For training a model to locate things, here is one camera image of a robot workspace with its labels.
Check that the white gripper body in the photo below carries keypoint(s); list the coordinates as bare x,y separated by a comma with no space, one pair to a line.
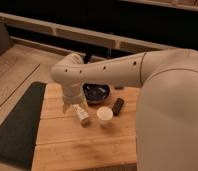
70,100

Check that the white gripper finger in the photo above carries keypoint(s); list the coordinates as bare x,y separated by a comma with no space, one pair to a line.
84,104
65,108

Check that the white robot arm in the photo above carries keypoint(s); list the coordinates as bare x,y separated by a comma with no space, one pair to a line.
167,106

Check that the white lotion bottle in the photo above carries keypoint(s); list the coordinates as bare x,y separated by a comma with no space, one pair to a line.
82,114

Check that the dark round bowl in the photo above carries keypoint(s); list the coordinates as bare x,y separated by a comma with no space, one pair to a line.
95,93

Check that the white paper cup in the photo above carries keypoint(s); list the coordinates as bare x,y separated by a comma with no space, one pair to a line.
105,115

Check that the blue sponge block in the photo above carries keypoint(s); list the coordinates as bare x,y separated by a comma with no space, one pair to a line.
119,87

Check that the dark grey floor mat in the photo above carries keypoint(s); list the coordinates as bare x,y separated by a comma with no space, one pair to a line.
18,132

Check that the wooden window ledge rail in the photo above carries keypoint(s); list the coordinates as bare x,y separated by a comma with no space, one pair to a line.
82,35

